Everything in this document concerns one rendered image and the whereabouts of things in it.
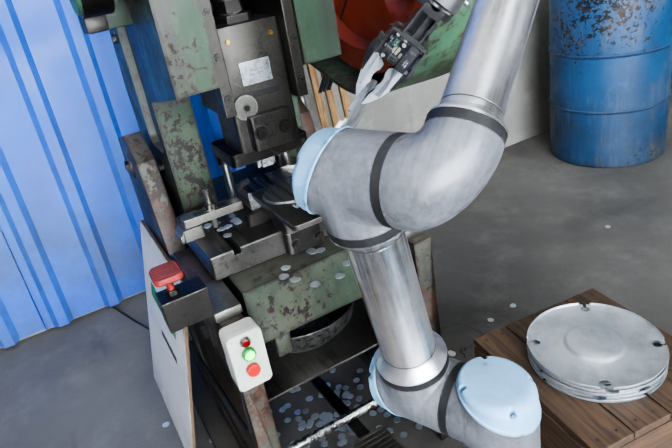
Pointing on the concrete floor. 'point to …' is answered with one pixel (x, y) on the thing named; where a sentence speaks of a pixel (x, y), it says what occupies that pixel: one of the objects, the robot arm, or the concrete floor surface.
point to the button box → (230, 336)
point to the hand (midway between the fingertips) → (364, 94)
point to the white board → (168, 348)
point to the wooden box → (558, 405)
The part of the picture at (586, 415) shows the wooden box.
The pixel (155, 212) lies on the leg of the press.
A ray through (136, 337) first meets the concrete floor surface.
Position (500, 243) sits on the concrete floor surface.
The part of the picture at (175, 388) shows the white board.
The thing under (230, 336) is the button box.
